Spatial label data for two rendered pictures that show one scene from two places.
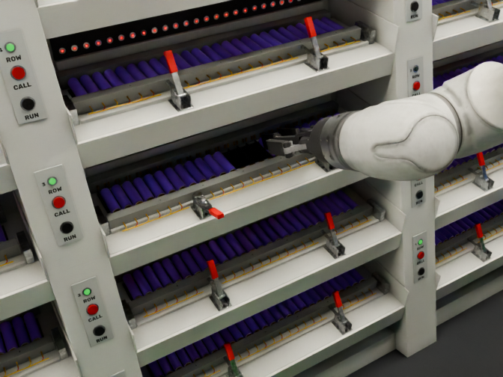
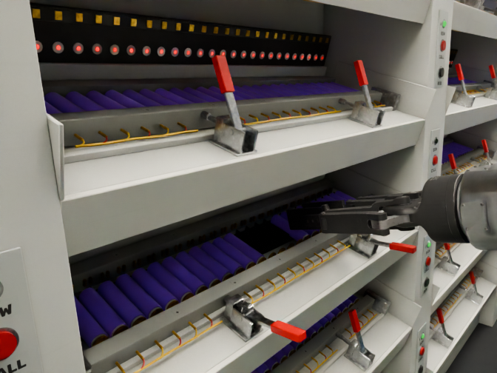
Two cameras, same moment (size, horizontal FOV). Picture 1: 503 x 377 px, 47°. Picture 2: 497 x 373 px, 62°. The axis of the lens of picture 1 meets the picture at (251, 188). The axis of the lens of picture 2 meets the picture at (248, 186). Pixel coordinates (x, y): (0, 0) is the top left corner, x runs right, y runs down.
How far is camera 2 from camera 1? 0.60 m
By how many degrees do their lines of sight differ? 23
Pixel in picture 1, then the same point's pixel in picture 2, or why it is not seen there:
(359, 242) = (378, 345)
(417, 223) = (421, 314)
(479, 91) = not seen: outside the picture
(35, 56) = not seen: outside the picture
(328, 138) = (487, 199)
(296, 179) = (340, 268)
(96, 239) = not seen: outside the picture
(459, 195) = (435, 280)
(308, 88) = (364, 146)
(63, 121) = (36, 141)
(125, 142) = (154, 203)
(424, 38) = (441, 109)
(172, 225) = (203, 357)
